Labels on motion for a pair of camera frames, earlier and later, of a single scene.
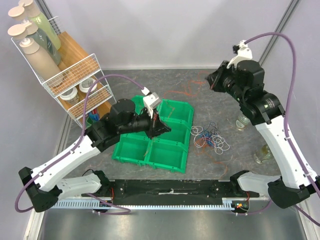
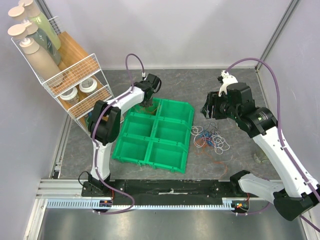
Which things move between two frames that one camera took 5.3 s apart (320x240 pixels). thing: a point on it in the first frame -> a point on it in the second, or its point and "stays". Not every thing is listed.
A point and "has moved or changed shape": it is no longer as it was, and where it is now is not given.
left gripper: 156,126 -> 147,104
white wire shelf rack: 67,69 stays
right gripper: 217,80 -> 213,105
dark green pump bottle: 20,31 stays
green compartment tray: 167,152 stays
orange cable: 191,82 has moved or changed shape
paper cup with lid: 71,97 stays
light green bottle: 31,11 stays
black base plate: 172,189 stays
